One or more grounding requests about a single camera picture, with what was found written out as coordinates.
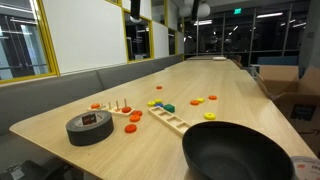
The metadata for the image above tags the wooden peg holder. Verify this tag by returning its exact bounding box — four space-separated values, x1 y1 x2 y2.
87 98 135 117

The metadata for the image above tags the yellow framed window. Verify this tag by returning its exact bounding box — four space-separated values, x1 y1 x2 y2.
121 8 155 64
167 28 179 56
0 0 61 85

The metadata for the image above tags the light wooden table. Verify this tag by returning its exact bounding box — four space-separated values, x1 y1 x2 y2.
184 54 231 61

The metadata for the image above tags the brown chair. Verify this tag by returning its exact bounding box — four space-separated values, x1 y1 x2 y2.
231 54 243 68

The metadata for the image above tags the blue sofa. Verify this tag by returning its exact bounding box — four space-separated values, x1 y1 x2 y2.
256 55 299 66

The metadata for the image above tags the green block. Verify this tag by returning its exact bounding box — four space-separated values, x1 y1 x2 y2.
163 103 176 114

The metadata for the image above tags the open cardboard box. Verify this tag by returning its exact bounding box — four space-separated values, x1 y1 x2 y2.
254 64 300 100

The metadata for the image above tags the wooden shape sorting tray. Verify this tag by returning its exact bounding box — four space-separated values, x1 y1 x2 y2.
147 106 193 137

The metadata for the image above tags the black tape roll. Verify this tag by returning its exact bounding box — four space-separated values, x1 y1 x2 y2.
65 110 115 147

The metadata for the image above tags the grey upholstered bench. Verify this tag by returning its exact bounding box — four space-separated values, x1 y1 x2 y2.
0 54 184 174

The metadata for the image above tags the cardboard box with black label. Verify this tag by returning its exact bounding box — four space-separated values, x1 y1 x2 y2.
272 65 320 158

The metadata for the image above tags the black bowl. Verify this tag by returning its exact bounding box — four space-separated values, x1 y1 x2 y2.
181 120 296 180

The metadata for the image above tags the black bag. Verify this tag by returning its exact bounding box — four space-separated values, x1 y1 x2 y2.
0 159 73 180

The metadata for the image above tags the white tape roll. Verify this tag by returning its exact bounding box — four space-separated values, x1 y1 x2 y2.
290 155 320 180

